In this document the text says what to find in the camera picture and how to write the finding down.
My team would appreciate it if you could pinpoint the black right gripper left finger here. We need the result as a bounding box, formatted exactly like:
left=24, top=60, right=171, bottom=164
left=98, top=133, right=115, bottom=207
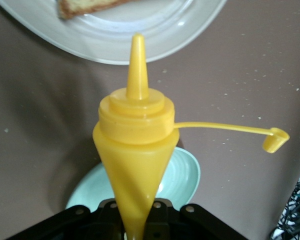
left=8, top=199, right=127, bottom=240

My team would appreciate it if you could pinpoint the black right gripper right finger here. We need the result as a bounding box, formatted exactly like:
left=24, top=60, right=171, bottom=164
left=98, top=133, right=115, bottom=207
left=143, top=198, right=246, bottom=240

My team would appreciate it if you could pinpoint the yellow squeeze bottle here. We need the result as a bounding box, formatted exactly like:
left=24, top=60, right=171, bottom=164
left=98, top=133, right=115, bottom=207
left=92, top=32, right=290, bottom=240

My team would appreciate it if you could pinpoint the bread slice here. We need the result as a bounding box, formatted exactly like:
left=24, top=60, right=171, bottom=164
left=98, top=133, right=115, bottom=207
left=56, top=0, right=138, bottom=20

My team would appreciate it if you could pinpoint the mint green round plate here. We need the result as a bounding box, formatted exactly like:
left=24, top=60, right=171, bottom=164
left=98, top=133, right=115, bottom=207
left=64, top=146, right=201, bottom=213

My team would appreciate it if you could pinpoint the beige round plate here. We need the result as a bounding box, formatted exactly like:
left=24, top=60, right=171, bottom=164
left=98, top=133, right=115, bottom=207
left=0, top=0, right=227, bottom=66

